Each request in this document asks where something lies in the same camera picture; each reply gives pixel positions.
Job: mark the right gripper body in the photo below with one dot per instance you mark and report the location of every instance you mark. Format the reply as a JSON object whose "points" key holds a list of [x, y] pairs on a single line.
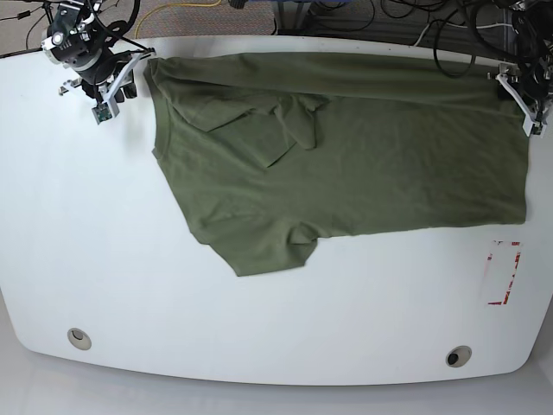
{"points": [[97, 71]]}

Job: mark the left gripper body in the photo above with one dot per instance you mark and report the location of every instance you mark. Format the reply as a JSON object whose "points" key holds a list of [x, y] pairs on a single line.
{"points": [[531, 91]]}

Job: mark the green t-shirt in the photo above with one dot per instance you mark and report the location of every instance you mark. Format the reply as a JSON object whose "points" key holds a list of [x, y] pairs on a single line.
{"points": [[267, 153]]}

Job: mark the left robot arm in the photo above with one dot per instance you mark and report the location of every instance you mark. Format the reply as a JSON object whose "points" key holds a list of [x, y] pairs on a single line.
{"points": [[527, 41]]}

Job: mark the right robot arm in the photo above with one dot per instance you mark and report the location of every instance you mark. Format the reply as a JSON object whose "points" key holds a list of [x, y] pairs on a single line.
{"points": [[87, 31]]}

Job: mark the black tripod stand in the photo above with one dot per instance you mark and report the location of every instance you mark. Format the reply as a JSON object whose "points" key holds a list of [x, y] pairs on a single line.
{"points": [[56, 31]]}

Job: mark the red tape rectangle marking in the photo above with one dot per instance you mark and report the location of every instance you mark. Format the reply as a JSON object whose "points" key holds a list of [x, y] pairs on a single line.
{"points": [[500, 271]]}

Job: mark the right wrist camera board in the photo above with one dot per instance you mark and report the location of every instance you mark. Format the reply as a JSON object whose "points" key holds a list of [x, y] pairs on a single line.
{"points": [[104, 112]]}

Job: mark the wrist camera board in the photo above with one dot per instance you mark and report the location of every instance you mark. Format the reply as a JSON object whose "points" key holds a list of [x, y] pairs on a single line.
{"points": [[534, 128], [104, 112]]}

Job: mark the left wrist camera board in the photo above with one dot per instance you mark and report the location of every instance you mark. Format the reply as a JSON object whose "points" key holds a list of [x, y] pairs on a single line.
{"points": [[534, 128]]}

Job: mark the left table cable grommet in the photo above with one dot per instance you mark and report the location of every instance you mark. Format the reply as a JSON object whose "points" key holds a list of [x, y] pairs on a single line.
{"points": [[79, 339]]}

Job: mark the table cable grommet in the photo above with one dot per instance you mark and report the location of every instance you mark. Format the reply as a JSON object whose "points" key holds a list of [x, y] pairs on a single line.
{"points": [[79, 339], [459, 356]]}

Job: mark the right table cable grommet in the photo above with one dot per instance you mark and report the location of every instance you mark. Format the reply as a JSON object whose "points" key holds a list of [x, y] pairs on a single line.
{"points": [[459, 356]]}

